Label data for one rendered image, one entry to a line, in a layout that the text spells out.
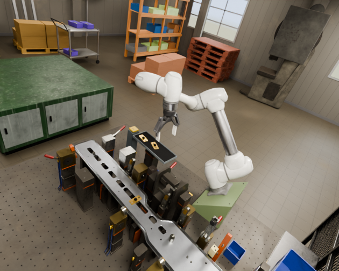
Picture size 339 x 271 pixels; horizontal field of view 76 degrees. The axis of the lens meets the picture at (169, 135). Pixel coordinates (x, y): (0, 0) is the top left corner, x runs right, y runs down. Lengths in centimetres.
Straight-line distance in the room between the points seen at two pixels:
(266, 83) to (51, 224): 600
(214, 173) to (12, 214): 149
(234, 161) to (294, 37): 474
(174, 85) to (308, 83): 649
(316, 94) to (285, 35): 218
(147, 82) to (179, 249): 96
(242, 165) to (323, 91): 586
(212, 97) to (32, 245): 157
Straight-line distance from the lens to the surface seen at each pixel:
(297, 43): 620
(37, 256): 169
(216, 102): 170
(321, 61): 739
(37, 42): 691
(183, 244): 139
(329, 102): 753
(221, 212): 178
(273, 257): 157
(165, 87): 120
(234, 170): 182
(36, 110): 319
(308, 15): 618
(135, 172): 158
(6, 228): 185
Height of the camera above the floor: 218
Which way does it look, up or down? 34 degrees down
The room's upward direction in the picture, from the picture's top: 15 degrees clockwise
